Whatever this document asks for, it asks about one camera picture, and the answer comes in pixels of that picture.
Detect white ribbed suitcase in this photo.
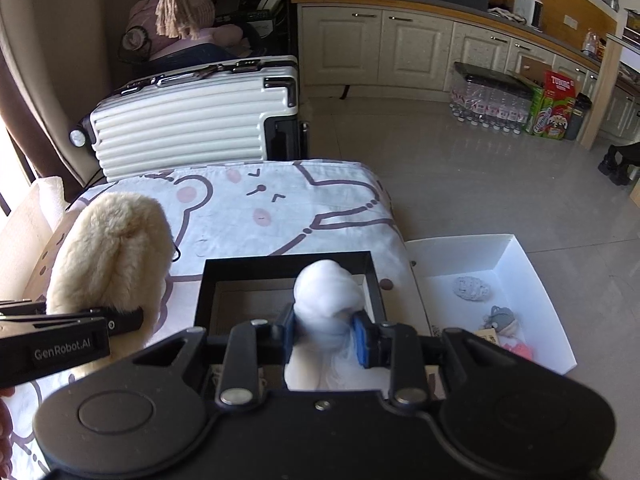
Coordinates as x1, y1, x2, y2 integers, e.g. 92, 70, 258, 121
69, 55, 311, 181

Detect brown cardboard box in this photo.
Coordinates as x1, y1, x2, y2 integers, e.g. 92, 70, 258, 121
515, 55, 551, 91

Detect grey plush keychain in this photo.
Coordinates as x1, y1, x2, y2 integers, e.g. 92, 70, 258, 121
482, 305, 518, 333

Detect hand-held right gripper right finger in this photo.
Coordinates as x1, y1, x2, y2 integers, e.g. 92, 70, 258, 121
351, 310, 506, 408

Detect white cardboard tray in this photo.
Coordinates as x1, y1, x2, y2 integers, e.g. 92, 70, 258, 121
404, 232, 576, 376

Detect pack of water bottles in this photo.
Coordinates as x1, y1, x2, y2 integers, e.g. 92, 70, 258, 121
450, 61, 538, 133

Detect person's left hand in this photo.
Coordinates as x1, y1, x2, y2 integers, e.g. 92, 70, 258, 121
0, 386, 15, 461

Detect wooden white table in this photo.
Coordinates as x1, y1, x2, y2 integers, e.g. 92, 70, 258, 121
587, 32, 640, 151

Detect beige plush toy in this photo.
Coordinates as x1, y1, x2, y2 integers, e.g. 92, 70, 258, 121
46, 192, 173, 376

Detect cream kitchen cabinets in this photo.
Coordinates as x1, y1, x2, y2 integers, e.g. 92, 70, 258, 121
292, 0, 640, 148

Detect black trash bin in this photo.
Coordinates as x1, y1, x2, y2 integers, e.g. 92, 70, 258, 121
565, 92, 593, 141

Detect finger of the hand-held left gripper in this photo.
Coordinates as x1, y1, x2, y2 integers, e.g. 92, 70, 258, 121
0, 300, 48, 317
0, 308, 145, 333

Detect white countertop appliance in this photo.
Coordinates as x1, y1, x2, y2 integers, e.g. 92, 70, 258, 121
512, 0, 545, 28

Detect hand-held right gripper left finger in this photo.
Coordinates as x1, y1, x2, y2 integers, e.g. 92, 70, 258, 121
132, 305, 296, 407

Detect brown curtain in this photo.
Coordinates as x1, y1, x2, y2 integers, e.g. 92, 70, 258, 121
0, 60, 38, 186

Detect green red carton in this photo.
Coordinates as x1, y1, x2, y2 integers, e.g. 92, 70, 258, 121
525, 70, 577, 139

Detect black cardboard box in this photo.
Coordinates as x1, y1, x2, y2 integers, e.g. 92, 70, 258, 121
194, 250, 445, 401

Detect printed bear blanket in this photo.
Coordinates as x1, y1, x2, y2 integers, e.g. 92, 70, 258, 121
0, 160, 416, 480

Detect grey knitted pouch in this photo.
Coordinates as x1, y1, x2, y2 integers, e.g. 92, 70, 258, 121
453, 276, 493, 302

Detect pink cushion pile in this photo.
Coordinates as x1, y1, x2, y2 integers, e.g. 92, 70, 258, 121
122, 0, 251, 63

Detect white knotted cloth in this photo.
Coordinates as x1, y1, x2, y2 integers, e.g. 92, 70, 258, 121
282, 259, 366, 392

